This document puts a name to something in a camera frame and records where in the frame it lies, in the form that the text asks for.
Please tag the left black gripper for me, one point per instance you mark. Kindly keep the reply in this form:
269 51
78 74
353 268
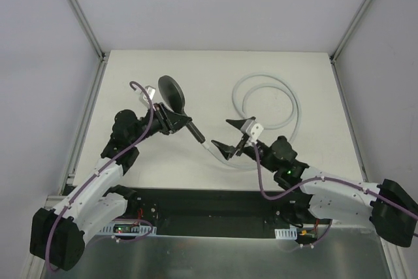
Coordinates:
164 117

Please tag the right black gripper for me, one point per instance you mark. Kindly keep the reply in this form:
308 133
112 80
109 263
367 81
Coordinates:
241 145

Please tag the grey shower head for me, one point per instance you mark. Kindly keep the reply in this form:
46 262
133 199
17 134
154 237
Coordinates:
173 96

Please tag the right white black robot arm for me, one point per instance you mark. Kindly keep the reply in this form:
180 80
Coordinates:
386 208

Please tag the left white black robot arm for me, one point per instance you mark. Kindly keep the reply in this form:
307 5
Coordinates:
60 235

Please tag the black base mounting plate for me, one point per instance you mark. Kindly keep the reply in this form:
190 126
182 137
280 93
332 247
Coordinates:
215 213

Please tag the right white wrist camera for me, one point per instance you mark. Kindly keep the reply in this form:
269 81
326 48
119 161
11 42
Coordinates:
252 129

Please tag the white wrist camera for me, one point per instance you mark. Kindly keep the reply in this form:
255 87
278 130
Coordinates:
146 95
252 129

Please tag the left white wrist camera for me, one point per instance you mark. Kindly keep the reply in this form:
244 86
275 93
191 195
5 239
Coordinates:
146 95

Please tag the right white cable duct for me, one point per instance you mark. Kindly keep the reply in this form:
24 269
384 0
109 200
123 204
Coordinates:
286 234

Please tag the white cable duct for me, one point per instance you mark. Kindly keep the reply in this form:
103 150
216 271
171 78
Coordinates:
286 234
127 229

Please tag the left white cable duct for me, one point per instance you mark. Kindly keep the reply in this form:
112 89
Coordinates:
127 229

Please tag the left aluminium frame post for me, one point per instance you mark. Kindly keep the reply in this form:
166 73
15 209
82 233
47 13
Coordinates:
85 26

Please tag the aluminium frame post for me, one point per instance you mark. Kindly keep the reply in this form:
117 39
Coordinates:
85 26
354 23

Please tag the right aluminium frame post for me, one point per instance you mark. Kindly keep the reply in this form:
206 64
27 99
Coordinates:
354 23

